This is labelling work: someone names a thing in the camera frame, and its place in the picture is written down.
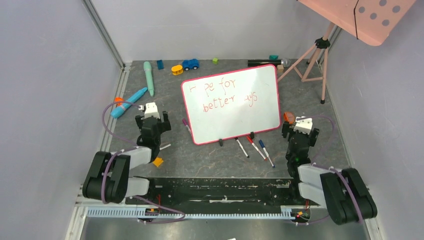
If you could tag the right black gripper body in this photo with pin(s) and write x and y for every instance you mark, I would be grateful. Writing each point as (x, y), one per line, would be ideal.
(300, 135)

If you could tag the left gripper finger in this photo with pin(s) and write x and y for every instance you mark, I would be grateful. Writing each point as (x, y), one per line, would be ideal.
(139, 121)
(166, 125)

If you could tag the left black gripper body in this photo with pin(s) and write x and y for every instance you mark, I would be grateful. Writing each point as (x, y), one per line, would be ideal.
(161, 127)

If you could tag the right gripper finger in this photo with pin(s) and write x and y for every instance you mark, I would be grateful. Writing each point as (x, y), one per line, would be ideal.
(286, 131)
(314, 136)

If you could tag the red marker cap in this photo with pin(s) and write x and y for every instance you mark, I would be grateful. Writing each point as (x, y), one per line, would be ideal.
(249, 139)

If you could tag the pink framed whiteboard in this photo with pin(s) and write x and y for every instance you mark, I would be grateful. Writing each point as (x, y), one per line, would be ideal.
(232, 104)

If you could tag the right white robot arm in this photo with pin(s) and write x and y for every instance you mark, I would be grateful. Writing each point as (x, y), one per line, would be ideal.
(342, 192)

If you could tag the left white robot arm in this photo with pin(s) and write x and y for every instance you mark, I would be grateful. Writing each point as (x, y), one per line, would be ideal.
(108, 177)

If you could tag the purple whiteboard marker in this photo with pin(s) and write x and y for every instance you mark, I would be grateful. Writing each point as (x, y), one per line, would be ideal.
(185, 122)

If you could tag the green whiteboard marker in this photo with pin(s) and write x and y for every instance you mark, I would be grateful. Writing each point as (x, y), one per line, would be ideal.
(165, 146)

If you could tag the blue whiteboard marker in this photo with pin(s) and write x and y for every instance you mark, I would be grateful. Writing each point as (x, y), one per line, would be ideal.
(266, 153)

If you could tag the black whiteboard marker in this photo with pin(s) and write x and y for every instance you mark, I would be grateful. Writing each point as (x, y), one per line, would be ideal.
(242, 147)

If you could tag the orange semicircle toy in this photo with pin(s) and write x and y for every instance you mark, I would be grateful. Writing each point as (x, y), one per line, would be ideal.
(289, 117)

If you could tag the large blue toy crayon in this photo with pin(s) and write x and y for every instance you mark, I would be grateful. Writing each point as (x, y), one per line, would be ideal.
(119, 110)

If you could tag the small orange toy piece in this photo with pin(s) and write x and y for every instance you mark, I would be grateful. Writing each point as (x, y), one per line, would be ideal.
(119, 101)

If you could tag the yellow orange plastic block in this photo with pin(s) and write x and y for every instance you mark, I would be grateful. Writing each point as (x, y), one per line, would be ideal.
(158, 162)

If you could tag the large mint toy crayon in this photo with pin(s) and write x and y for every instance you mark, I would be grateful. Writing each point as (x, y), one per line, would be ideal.
(149, 77)

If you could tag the wooden small block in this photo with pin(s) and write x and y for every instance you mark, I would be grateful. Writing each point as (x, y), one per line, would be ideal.
(280, 68)

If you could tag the dark blue small block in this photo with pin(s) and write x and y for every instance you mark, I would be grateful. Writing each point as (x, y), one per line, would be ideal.
(160, 64)

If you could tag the blue toy car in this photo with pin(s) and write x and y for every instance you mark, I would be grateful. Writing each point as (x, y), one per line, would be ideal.
(190, 64)

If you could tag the teal small block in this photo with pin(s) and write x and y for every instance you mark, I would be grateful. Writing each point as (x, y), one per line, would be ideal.
(273, 57)

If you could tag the black cylinder tube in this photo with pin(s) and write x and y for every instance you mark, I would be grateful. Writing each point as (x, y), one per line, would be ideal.
(261, 62)

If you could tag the green small block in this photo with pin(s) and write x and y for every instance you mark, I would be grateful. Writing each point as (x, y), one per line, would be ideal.
(215, 60)

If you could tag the pink perforated panel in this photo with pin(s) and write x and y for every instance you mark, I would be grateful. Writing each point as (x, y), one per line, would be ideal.
(370, 21)

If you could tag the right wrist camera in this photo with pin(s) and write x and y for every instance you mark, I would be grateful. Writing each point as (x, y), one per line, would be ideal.
(303, 125)

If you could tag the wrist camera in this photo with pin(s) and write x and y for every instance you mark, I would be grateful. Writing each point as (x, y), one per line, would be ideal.
(150, 110)
(303, 125)

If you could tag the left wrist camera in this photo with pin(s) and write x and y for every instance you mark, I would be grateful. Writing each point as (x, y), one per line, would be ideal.
(150, 110)

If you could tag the yellow toy ring block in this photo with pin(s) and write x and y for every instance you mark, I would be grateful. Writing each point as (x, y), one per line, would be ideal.
(177, 69)

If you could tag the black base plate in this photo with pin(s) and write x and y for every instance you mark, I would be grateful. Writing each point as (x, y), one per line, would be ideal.
(224, 195)

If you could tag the white slotted cable duct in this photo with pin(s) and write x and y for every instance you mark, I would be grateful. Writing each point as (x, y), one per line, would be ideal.
(141, 212)

